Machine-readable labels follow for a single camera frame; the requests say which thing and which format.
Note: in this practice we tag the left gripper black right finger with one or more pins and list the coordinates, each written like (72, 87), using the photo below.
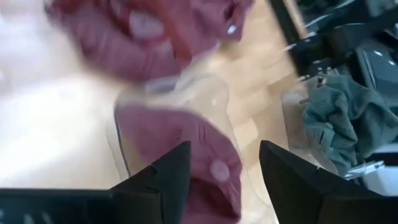
(298, 193)

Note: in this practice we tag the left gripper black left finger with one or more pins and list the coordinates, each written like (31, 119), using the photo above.
(161, 193)

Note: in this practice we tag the dark green baseball cap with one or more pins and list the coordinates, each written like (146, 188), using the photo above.
(367, 102)
(345, 152)
(320, 124)

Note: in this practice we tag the maroon baseball cap white tag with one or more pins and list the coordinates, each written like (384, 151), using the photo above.
(202, 28)

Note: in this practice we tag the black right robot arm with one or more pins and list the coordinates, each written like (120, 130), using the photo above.
(335, 40)

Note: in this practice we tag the black crossbar silver brackets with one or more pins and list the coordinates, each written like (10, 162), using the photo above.
(363, 169)

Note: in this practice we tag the clear plastic bin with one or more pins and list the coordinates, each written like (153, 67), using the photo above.
(217, 93)
(292, 102)

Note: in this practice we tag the black aluminium table frame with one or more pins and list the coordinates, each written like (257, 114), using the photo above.
(284, 28)

